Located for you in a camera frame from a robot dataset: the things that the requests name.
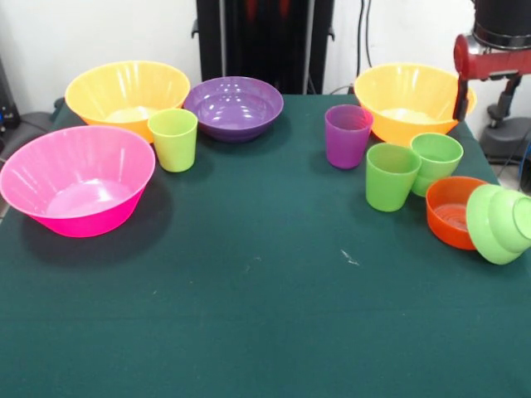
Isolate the black equipment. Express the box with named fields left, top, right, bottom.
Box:
left=0, top=53, right=22, bottom=130

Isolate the small green plastic bowl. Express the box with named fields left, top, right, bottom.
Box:
left=465, top=183, right=531, bottom=265

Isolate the black knobbed stand base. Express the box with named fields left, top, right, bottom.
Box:
left=480, top=103, right=531, bottom=165

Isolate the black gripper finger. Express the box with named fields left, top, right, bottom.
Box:
left=496, top=76, right=523, bottom=118
left=454, top=75, right=470, bottom=123

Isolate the grey round stand base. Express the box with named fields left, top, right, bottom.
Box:
left=16, top=108, right=57, bottom=134

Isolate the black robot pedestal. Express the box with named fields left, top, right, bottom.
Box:
left=191, top=0, right=335, bottom=95

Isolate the large pink plastic bowl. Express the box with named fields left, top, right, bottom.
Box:
left=0, top=125, right=157, bottom=239

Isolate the large orange plastic bowl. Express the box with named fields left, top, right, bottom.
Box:
left=65, top=61, right=192, bottom=144
left=353, top=62, right=478, bottom=148

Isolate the small red plastic bowl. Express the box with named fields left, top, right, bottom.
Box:
left=426, top=176, right=490, bottom=251

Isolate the dark green table cloth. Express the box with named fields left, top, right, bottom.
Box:
left=0, top=94, right=531, bottom=398

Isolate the green plastic cup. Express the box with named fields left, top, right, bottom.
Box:
left=410, top=132, right=465, bottom=198
left=148, top=108, right=199, bottom=173
left=364, top=143, right=423, bottom=213

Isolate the purple plastic cup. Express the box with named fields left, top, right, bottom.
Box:
left=324, top=104, right=374, bottom=170

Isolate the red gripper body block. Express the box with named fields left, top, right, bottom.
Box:
left=453, top=34, right=531, bottom=82

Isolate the purple plastic bowl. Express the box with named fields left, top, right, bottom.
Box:
left=183, top=75, right=285, bottom=144

